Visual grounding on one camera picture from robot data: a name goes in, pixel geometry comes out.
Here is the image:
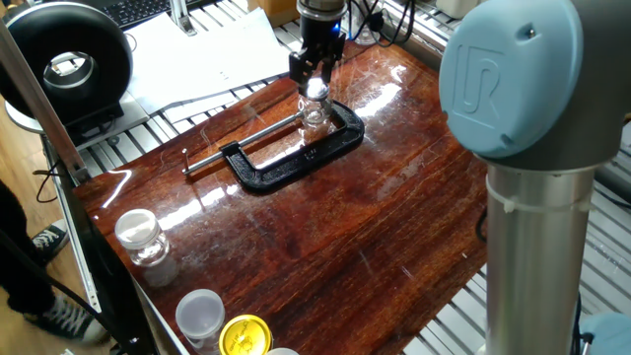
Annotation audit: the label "black C-clamp with steel screw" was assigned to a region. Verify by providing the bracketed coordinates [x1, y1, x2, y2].
[180, 99, 367, 195]

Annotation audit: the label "black computer keyboard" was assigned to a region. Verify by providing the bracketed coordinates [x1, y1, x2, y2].
[101, 0, 211, 31]

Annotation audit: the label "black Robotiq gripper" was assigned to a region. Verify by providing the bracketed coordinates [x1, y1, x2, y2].
[287, 15, 347, 87]

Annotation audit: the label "glass jar with white lid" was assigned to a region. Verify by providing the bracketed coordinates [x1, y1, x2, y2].
[175, 288, 227, 355]
[113, 208, 173, 270]

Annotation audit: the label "white plastic container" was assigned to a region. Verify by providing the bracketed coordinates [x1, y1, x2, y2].
[435, 0, 482, 20]

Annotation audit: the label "silver metal jar lid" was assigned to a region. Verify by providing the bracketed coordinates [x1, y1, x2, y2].
[305, 77, 331, 101]

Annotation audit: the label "aluminium frame post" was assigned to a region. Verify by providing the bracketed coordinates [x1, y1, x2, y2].
[0, 19, 93, 185]

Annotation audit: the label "clear lidless glass jar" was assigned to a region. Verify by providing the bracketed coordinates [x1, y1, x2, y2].
[350, 7, 386, 47]

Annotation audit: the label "glossy red-brown wooden board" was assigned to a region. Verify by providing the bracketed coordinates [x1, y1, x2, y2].
[72, 37, 490, 355]

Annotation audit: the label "white paper sheet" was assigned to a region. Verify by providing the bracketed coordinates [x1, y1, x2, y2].
[125, 7, 298, 115]
[162, 91, 241, 124]

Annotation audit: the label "small clear glass jar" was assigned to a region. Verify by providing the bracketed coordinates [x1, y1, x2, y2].
[296, 78, 334, 128]

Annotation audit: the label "brown cardboard box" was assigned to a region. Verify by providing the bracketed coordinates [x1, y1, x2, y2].
[245, 0, 300, 29]

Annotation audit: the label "silver metal bracket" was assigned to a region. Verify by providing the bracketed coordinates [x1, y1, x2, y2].
[169, 0, 199, 37]

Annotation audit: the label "black trouser leg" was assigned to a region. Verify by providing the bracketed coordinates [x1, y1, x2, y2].
[0, 179, 56, 318]

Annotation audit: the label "yellow round lid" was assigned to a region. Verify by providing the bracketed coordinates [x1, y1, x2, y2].
[218, 314, 274, 355]

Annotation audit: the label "black ring light on stand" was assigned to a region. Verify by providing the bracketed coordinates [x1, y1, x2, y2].
[0, 1, 150, 149]

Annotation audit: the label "thin black cable loop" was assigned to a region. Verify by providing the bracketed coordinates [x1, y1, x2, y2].
[33, 159, 63, 205]

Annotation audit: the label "black and blue gripper cables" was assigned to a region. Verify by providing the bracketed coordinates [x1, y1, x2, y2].
[343, 0, 416, 48]

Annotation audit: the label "black side panel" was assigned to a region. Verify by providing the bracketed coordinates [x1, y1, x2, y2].
[57, 165, 162, 355]

